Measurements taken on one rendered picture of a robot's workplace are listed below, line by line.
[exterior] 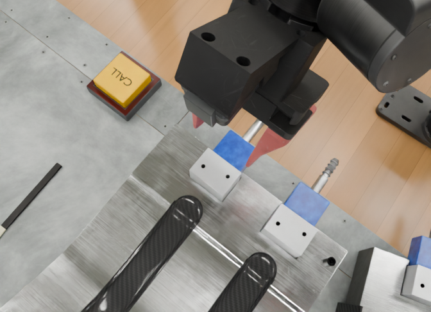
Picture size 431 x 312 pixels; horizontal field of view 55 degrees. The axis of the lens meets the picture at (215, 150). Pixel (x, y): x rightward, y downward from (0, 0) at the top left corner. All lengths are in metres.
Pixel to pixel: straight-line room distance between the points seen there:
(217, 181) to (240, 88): 0.26
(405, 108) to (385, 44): 0.47
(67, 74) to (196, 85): 0.46
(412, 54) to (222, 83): 0.11
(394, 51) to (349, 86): 0.46
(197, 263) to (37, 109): 0.35
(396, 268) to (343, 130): 0.22
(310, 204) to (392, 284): 0.15
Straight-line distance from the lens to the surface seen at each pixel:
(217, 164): 0.49
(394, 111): 0.69
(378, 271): 0.57
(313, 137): 0.65
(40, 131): 0.67
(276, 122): 0.33
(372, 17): 0.25
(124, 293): 0.51
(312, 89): 0.35
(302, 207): 0.50
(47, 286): 0.51
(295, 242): 0.48
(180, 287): 0.50
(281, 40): 0.27
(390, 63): 0.25
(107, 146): 0.63
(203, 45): 0.24
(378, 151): 0.67
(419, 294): 0.56
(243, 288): 0.50
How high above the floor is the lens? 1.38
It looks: 71 degrees down
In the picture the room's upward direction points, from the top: 5 degrees clockwise
